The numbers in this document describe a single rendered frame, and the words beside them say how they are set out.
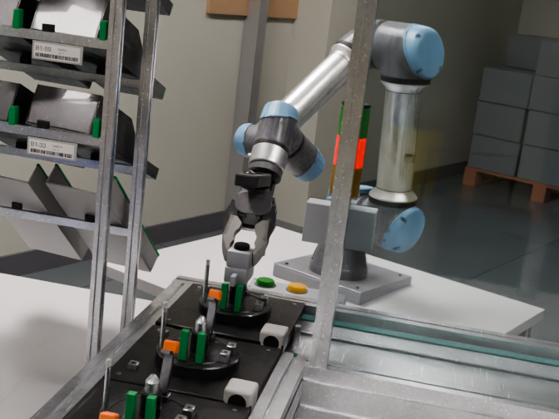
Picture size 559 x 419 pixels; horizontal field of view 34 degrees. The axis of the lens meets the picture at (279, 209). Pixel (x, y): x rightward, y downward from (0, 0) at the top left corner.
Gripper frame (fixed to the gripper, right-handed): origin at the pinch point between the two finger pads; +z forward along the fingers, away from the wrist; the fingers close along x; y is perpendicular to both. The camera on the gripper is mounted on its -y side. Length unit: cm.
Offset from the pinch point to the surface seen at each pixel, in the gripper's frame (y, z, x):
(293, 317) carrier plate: 9.9, 6.6, -11.1
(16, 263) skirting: 252, -81, 164
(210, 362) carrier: -15.8, 26.1, -3.1
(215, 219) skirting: 357, -173, 99
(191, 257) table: 62, -24, 26
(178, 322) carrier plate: -0.3, 15.4, 7.9
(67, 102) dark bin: -28.4, -10.5, 30.1
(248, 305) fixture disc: 6.0, 7.4, -2.7
